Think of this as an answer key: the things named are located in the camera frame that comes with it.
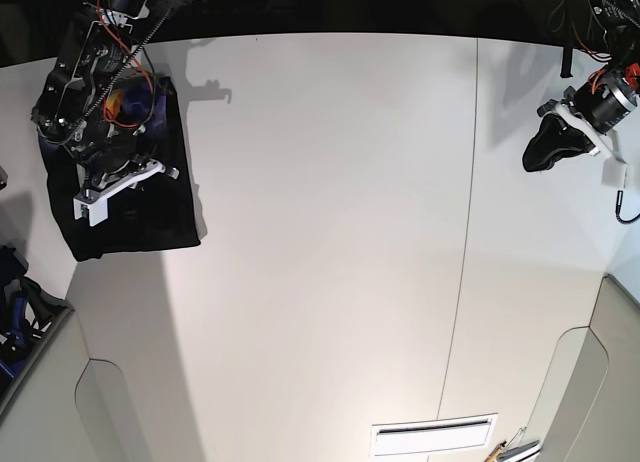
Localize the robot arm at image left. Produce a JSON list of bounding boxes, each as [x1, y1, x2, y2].
[[30, 0, 180, 205]]

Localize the grey partition panel right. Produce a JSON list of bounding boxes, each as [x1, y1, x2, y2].
[[538, 277, 639, 462]]

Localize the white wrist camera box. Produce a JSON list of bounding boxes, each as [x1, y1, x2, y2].
[[601, 157, 632, 190], [73, 190, 108, 227]]

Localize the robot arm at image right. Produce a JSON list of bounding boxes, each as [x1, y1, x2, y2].
[[522, 0, 639, 173]]

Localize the grey partition panel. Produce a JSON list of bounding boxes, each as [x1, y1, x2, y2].
[[538, 277, 639, 462], [0, 309, 211, 462]]

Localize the grey partition panel left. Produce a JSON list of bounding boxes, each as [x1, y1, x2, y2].
[[0, 309, 211, 462]]

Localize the yellow and grey pens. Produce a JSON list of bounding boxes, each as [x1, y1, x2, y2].
[[485, 427, 542, 462]]

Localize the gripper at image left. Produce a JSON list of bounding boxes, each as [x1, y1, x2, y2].
[[69, 126, 180, 202]]

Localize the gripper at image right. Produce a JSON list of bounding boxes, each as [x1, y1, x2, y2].
[[522, 66, 639, 173]]

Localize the black T-shirt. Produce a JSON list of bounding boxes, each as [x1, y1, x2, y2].
[[38, 77, 200, 262]]

